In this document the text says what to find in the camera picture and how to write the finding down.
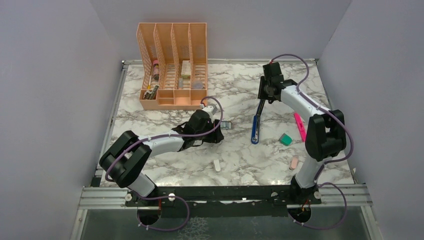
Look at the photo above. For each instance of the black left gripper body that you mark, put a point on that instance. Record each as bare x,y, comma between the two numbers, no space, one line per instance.
213,137

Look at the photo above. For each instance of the clear tape roll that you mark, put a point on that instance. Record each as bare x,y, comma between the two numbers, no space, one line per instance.
197,85

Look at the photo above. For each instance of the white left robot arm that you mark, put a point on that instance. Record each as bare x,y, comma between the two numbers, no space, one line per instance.
124,160

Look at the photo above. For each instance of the green white small box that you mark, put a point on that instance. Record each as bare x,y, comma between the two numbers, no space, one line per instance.
186,70

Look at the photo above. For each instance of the black label card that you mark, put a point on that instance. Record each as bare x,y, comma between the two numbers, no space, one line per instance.
150,94

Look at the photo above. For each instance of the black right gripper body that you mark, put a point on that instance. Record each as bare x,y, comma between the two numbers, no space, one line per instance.
263,91

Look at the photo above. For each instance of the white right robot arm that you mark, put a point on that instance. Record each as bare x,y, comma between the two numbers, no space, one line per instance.
325,135

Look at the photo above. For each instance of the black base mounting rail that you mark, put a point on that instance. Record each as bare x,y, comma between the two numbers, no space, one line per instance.
219,201

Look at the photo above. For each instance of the orange plastic desk organizer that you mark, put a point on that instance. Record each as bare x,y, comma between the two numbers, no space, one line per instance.
170,44

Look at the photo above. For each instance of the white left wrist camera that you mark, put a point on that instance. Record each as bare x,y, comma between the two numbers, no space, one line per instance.
210,109

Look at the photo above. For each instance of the small white stapler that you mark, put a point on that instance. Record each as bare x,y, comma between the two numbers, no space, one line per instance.
217,166

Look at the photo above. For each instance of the pink glue stick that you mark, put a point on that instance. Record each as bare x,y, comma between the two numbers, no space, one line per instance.
156,70

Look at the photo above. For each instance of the blue stapler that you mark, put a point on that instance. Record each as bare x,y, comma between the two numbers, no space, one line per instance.
255,131

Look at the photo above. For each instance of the pink eraser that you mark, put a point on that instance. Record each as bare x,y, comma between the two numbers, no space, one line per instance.
293,163

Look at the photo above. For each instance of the green eraser block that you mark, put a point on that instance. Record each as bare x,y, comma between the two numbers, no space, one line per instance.
285,139

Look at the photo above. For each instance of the pink highlighter marker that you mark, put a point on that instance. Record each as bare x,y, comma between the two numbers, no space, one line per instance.
300,126

